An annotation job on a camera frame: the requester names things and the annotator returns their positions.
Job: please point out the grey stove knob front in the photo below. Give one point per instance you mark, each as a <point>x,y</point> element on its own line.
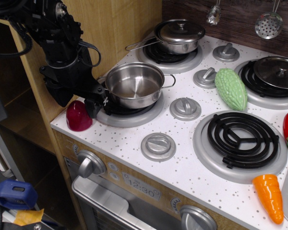
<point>158,147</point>

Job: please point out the flat steel lid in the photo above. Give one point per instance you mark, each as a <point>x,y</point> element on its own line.
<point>273,71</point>

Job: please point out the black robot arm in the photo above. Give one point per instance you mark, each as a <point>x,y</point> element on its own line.
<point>46,22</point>

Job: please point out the hanging steel utensil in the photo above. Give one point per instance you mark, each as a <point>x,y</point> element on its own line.
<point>214,14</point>

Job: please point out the steel two-handled pan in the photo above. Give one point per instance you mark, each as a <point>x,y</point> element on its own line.
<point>136,85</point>

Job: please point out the green toy bitter gourd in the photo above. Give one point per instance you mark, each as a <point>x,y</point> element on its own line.
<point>231,89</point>

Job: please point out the grey stove knob middle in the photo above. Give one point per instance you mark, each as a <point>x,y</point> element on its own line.
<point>185,109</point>

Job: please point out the grey stove knob back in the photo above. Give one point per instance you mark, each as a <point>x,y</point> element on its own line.
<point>226,53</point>

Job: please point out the steel saucepan with long handle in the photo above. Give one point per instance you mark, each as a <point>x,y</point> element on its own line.
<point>168,47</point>

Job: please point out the grey stove knob upper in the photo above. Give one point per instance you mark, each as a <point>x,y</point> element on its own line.
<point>205,78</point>

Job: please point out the yellow tape piece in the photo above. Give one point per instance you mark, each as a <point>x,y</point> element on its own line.
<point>26,217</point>

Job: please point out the grey stove knob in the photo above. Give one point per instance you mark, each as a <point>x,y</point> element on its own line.
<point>158,147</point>
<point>205,78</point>
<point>185,109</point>
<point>226,53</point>

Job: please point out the steel saucepan lid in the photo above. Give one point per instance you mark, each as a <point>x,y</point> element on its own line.
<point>179,31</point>

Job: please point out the black front right burner coil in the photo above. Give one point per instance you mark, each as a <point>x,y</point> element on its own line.
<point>244,141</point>

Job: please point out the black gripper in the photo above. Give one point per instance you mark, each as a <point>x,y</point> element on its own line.
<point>68,73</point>

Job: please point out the grey oven dial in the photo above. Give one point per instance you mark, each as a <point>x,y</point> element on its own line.
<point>193,218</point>
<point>90,164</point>

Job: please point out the black back right burner coil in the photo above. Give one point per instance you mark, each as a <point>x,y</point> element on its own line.
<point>252,82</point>

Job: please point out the black back left burner coil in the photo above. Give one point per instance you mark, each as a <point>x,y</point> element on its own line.
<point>156,54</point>

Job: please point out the silver oven door handle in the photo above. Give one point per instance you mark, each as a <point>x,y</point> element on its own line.
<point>103,209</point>

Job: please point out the grey oven dial right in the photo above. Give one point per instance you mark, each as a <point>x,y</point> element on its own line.
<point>193,218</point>

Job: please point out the hanging steel slotted spoon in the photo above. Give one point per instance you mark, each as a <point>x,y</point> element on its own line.
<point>269,24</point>

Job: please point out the grey oven dial left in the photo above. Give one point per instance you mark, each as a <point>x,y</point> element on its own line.
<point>90,164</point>

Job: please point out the orange toy carrot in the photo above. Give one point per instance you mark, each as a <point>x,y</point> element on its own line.
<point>270,197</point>

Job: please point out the red toy sweet potato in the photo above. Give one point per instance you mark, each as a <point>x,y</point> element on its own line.
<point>77,117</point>

